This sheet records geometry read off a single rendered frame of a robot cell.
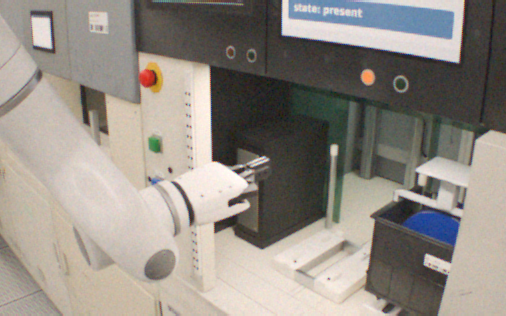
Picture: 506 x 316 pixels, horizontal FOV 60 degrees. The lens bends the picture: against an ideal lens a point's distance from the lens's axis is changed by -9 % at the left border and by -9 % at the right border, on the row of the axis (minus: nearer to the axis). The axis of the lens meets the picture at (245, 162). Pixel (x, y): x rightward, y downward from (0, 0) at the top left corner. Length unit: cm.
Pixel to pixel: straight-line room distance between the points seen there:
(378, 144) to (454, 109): 115
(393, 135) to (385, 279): 81
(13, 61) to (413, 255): 75
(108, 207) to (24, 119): 14
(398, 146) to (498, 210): 119
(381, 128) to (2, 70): 140
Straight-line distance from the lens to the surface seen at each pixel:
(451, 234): 100
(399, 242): 95
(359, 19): 65
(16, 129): 57
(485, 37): 57
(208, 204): 71
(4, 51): 55
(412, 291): 98
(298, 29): 71
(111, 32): 115
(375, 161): 176
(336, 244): 127
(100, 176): 58
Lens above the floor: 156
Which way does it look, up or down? 22 degrees down
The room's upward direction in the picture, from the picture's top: straight up
